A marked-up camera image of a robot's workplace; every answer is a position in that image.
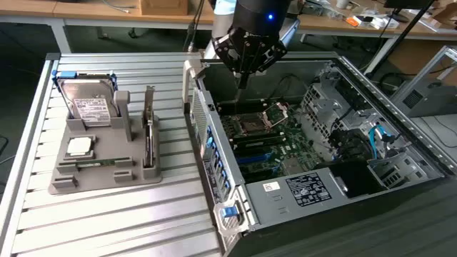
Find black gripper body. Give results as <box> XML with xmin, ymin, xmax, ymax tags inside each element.
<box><xmin>231</xmin><ymin>0</ymin><xmax>290</xmax><ymax>41</ymax></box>

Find graphics card with metal bracket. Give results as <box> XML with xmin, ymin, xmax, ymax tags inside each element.
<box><xmin>142</xmin><ymin>85</ymin><xmax>162</xmax><ymax>170</ymax></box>

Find grey metal electronics box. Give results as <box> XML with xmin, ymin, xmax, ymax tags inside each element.
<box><xmin>300</xmin><ymin>0</ymin><xmax>326</xmax><ymax>16</ymax></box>

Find metal socket cover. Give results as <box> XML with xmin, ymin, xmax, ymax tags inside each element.
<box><xmin>260</xmin><ymin>103</ymin><xmax>291</xmax><ymax>126</ymax></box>

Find perforated metal drive cage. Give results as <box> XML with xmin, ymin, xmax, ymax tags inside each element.
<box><xmin>300</xmin><ymin>66</ymin><xmax>364</xmax><ymax>140</ymax></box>

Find brown cardboard box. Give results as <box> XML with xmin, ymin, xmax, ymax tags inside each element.
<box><xmin>432</xmin><ymin>2</ymin><xmax>457</xmax><ymax>26</ymax></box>
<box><xmin>139</xmin><ymin>0</ymin><xmax>191</xmax><ymax>16</ymax></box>

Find CPU socket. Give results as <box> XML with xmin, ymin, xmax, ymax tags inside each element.
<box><xmin>238</xmin><ymin>114</ymin><xmax>267</xmax><ymax>134</ymax></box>

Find black installed RAM stick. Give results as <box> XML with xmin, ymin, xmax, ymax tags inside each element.
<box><xmin>232</xmin><ymin>135</ymin><xmax>284</xmax><ymax>150</ymax></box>

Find small white box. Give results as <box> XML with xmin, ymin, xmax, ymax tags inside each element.
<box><xmin>371</xmin><ymin>17</ymin><xmax>402</xmax><ymax>29</ymax></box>

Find open grey PC case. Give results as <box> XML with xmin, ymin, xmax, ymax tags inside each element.
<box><xmin>182</xmin><ymin>52</ymin><xmax>457</xmax><ymax>257</ymax></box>

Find green motherboard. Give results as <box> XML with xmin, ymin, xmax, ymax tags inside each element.
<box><xmin>220</xmin><ymin>103</ymin><xmax>323</xmax><ymax>183</ymax></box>

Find black tripod pole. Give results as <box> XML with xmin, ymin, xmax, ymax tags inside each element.
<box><xmin>363</xmin><ymin>0</ymin><xmax>440</xmax><ymax>77</ymax></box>

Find black monitor with stand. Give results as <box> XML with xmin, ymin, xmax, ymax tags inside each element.
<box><xmin>384</xmin><ymin>0</ymin><xmax>435</xmax><ymax>24</ymax></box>

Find blue expansion slot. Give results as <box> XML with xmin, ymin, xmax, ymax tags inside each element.
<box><xmin>235</xmin><ymin>152</ymin><xmax>272</xmax><ymax>165</ymax></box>

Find brown cardboard panel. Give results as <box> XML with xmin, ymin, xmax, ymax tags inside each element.
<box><xmin>387</xmin><ymin>40</ymin><xmax>445</xmax><ymax>78</ymax></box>

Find hard disk in blue caddy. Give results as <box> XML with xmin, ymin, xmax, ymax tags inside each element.
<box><xmin>52</xmin><ymin>70</ymin><xmax>122</xmax><ymax>128</ymax></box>

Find grey plastic parts rack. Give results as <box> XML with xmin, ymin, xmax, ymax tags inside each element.
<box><xmin>48</xmin><ymin>90</ymin><xmax>166</xmax><ymax>195</ymax></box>

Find grey computer tower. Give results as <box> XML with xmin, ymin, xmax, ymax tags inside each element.
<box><xmin>391</xmin><ymin>79</ymin><xmax>457</xmax><ymax>118</ymax></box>

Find silver CPU chip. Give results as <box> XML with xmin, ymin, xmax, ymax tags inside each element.
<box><xmin>66</xmin><ymin>137</ymin><xmax>96</xmax><ymax>158</ymax></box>

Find green RAM stick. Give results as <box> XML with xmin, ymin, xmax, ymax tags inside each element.
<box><xmin>59</xmin><ymin>158</ymin><xmax>132</xmax><ymax>167</ymax></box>

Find grey power supply unit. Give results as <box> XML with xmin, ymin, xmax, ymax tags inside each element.
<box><xmin>244</xmin><ymin>168</ymin><xmax>350</xmax><ymax>225</ymax></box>

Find grey metal disk bay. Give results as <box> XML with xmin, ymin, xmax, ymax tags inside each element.
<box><xmin>367</xmin><ymin>154</ymin><xmax>430</xmax><ymax>190</ymax></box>

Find white cable with plug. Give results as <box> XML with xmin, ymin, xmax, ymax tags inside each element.
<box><xmin>102</xmin><ymin>0</ymin><xmax>140</xmax><ymax>14</ymax></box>

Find black coiled cable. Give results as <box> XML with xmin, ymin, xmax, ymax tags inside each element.
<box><xmin>379</xmin><ymin>71</ymin><xmax>408</xmax><ymax>93</ymax></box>

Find black wire bundle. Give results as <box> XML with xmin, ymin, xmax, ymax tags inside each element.
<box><xmin>327</xmin><ymin>128</ymin><xmax>371</xmax><ymax>163</ymax></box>

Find light blue SATA wire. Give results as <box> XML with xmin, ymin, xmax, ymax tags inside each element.
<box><xmin>370</xmin><ymin>124</ymin><xmax>391</xmax><ymax>161</ymax></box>

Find aluminium profile frame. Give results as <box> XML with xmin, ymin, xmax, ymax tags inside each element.
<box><xmin>416</xmin><ymin>44</ymin><xmax>457</xmax><ymax>84</ymax></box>

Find wooden desk white frame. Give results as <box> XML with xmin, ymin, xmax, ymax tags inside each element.
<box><xmin>0</xmin><ymin>0</ymin><xmax>215</xmax><ymax>53</ymax></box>
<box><xmin>296</xmin><ymin>0</ymin><xmax>457</xmax><ymax>54</ymax></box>

